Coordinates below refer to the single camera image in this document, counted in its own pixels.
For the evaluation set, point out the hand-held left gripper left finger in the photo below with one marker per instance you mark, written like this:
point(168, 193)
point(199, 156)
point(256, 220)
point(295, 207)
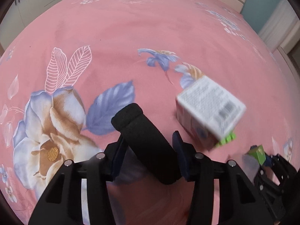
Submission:
point(117, 155)

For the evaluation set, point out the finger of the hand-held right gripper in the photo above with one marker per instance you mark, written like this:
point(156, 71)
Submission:
point(274, 160)

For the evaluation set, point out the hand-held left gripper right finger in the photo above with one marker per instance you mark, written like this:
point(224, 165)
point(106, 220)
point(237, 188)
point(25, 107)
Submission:
point(180, 154)

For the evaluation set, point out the small green cube box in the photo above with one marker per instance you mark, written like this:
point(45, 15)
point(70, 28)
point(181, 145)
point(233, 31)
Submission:
point(257, 154)

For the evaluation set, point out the black foam cylinder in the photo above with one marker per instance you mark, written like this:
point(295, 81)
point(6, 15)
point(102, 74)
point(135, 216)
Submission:
point(145, 140)

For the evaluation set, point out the green ridged plastic block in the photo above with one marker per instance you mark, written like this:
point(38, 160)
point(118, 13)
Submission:
point(226, 140)

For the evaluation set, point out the white printed carton box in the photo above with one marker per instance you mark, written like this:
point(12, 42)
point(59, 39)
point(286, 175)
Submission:
point(206, 103)

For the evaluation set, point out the pink floral blanket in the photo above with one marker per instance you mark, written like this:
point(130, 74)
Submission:
point(117, 32)

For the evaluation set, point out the white curtain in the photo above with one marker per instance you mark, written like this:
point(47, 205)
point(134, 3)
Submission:
point(279, 25)

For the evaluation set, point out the cream wardrobe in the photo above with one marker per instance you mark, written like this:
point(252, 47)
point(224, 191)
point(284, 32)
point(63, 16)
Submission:
point(35, 0)

